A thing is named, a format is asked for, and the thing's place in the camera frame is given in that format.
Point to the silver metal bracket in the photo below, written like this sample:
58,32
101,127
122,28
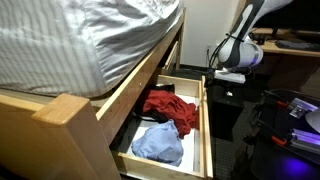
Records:
301,108

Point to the black monitor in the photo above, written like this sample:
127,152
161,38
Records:
290,15

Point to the wooden bed frame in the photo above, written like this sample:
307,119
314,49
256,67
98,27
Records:
126,96

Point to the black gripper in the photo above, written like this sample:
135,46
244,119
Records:
226,100

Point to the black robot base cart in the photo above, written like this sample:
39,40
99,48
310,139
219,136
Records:
283,160

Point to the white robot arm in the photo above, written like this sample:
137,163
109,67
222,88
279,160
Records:
240,53

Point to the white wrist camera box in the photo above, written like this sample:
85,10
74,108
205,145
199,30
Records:
230,76

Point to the red cloth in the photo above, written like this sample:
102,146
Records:
173,106

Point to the grey striped mattress sheet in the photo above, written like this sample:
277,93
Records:
83,36

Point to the wooden desk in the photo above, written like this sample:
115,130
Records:
286,50

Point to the light blue cloth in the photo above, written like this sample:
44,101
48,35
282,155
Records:
160,143

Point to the small light wood drawer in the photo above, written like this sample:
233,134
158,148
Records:
171,56

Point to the large light wood drawer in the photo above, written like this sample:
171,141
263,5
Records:
206,133

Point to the small black desk object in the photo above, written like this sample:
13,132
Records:
260,37

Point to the orange clamp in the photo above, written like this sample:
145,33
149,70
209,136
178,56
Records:
279,140
279,104

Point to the white wall outlet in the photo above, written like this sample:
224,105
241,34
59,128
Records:
209,47

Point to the black keyboard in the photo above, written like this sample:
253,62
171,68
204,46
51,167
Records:
298,45

